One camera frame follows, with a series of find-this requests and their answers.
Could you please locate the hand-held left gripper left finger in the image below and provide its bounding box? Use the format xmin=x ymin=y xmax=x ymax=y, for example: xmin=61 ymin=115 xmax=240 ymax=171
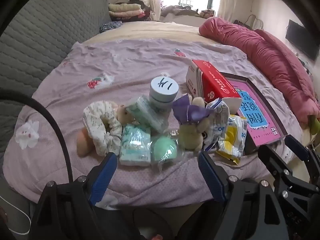
xmin=29 ymin=152 xmax=118 ymax=240

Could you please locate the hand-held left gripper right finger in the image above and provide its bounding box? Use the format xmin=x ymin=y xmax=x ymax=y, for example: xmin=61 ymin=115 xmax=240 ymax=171
xmin=197 ymin=151 xmax=290 ymax=240

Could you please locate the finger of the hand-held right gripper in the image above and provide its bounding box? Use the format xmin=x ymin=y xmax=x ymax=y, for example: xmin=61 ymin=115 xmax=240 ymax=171
xmin=284 ymin=134 xmax=320 ymax=180
xmin=257 ymin=144 xmax=300 ymax=188

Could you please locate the yellow snack bag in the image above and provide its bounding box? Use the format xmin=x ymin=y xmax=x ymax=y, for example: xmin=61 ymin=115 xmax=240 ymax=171
xmin=216 ymin=115 xmax=248 ymax=165

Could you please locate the pink tray with brown rim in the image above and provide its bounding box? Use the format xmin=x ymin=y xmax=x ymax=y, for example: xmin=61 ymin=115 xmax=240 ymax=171
xmin=220 ymin=72 xmax=288 ymax=155

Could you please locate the leaf print tissue pack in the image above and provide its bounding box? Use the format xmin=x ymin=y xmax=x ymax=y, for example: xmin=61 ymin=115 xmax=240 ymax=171
xmin=119 ymin=124 xmax=153 ymax=167

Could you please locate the plush rabbit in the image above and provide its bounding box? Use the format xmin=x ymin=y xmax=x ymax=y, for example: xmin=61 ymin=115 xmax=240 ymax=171
xmin=172 ymin=94 xmax=215 ymax=153

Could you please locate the white and blue snack bag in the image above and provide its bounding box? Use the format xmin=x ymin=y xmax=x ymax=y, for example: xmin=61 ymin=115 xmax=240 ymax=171
xmin=202 ymin=97 xmax=230 ymax=152

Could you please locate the doll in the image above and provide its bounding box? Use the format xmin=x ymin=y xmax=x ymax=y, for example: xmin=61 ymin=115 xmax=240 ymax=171
xmin=76 ymin=101 xmax=137 ymax=158

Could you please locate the pale green tissue pack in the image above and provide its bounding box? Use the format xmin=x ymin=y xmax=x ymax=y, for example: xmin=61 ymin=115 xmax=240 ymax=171
xmin=126 ymin=95 xmax=169 ymax=133

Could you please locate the green cloth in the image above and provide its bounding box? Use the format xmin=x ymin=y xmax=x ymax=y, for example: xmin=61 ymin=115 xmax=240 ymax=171
xmin=309 ymin=116 xmax=320 ymax=136

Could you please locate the pink book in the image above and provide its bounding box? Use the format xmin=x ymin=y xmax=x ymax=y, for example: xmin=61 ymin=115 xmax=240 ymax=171
xmin=229 ymin=80 xmax=282 ymax=147

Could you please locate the red tissue box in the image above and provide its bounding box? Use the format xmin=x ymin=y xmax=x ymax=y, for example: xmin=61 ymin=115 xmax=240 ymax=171
xmin=185 ymin=59 xmax=242 ymax=104

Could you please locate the jar with white lid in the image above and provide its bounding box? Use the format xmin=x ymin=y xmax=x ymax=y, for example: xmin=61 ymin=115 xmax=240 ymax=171
xmin=149 ymin=76 xmax=179 ymax=110

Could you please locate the lilac printed blanket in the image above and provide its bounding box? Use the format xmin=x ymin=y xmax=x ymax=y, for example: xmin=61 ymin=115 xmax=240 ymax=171
xmin=2 ymin=39 xmax=304 ymax=207

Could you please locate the pink quilt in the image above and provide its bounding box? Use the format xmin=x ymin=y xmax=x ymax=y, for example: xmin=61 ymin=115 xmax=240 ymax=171
xmin=199 ymin=17 xmax=320 ymax=130

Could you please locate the grey quilted headboard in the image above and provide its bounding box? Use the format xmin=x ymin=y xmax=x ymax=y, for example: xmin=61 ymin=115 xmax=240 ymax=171
xmin=0 ymin=0 xmax=112 ymax=155

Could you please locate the dark floral cloth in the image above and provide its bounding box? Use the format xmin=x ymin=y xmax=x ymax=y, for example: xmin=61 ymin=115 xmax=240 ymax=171
xmin=99 ymin=21 xmax=123 ymax=33

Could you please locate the pile of folded clothes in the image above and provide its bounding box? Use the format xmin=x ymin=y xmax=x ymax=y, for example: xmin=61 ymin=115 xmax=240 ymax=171
xmin=108 ymin=2 xmax=145 ymax=22

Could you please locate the grey clothes heap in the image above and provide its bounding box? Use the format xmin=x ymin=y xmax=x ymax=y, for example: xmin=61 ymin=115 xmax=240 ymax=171
xmin=161 ymin=5 xmax=215 ymax=18

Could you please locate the dark clothes pile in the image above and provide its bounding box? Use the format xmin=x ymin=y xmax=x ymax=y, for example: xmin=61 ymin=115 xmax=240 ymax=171
xmin=129 ymin=0 xmax=153 ymax=22

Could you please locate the black cable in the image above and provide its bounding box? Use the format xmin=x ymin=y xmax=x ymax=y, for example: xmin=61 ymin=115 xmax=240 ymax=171
xmin=0 ymin=90 xmax=74 ymax=183

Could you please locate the white cable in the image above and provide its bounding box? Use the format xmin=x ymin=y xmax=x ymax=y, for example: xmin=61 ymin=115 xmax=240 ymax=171
xmin=0 ymin=195 xmax=32 ymax=235

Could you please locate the black wall television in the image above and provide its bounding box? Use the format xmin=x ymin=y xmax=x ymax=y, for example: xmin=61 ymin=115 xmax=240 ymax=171
xmin=285 ymin=19 xmax=320 ymax=61

